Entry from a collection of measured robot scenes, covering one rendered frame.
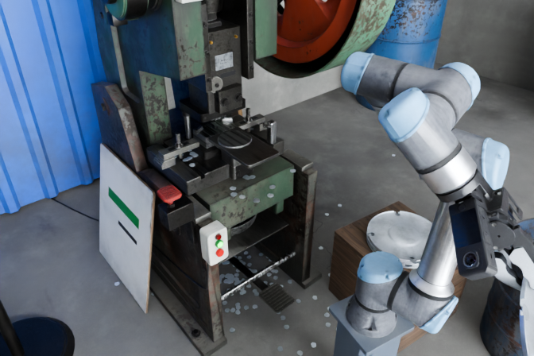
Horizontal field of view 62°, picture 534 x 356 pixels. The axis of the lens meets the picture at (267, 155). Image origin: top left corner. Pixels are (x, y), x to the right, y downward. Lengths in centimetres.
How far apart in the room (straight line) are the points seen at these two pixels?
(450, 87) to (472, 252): 25
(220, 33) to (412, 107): 95
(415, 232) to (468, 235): 119
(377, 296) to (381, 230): 60
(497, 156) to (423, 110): 45
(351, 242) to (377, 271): 57
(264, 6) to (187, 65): 33
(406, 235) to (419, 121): 123
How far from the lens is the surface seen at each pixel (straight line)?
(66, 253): 248
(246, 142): 159
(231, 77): 157
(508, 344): 199
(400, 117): 66
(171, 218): 144
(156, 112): 176
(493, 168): 108
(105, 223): 226
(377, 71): 78
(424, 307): 127
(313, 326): 200
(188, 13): 137
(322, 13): 166
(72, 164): 283
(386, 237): 184
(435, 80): 75
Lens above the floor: 158
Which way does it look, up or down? 32 degrees down
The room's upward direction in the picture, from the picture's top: straight up
